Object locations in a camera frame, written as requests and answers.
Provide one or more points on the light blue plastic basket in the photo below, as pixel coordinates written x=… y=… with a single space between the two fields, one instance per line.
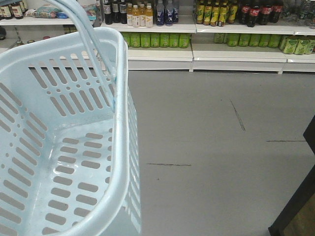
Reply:
x=69 y=163

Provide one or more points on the white store shelving unit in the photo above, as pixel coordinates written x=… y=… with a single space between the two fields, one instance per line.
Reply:
x=204 y=54

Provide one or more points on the black wooden produce stand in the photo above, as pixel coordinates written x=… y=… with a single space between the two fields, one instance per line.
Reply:
x=297 y=218

